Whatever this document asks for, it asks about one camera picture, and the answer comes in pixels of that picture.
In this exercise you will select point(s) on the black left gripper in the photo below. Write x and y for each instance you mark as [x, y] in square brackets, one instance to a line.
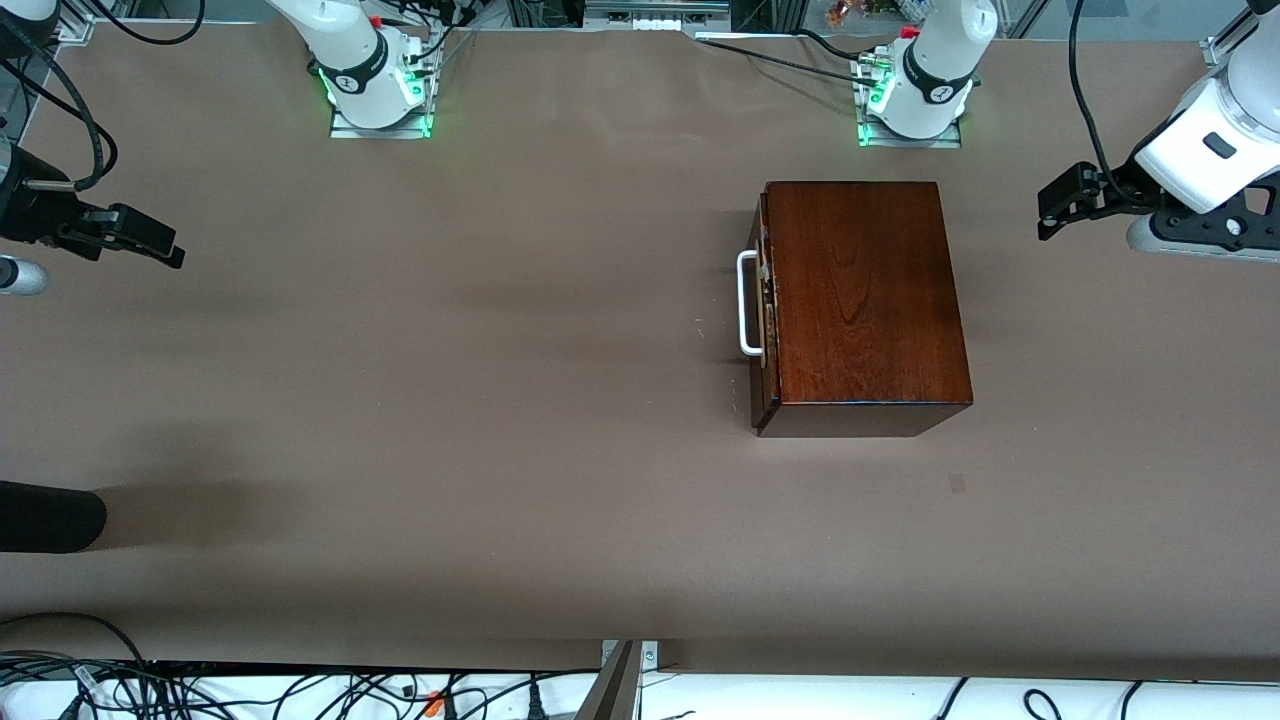
[1127, 187]

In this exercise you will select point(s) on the aluminium mounting bracket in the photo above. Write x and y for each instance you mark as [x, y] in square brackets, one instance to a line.
[650, 655]

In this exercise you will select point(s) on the wooden drawer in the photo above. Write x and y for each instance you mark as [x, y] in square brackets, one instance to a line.
[758, 395]

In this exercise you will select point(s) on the aluminium frame profile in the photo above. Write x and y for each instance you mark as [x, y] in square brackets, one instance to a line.
[75, 30]

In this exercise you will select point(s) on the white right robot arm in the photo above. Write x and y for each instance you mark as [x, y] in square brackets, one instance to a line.
[355, 60]

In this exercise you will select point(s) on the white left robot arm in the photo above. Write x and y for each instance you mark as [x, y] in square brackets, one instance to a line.
[940, 60]

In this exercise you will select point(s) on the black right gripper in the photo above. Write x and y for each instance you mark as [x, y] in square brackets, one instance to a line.
[30, 212]

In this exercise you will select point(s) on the white ledge board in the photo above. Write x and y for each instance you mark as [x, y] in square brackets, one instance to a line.
[800, 698]

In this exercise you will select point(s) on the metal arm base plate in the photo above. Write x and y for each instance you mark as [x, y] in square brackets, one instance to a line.
[910, 141]
[380, 130]

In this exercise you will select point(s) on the white power strip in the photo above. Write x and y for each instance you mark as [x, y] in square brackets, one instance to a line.
[655, 12]

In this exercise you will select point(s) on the black foam-covered pole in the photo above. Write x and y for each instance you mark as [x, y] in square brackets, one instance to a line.
[45, 516]

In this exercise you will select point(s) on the grey camera mount bar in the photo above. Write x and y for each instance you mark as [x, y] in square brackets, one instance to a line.
[612, 695]

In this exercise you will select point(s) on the dark brown wooden cabinet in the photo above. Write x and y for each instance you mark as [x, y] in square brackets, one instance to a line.
[860, 290]

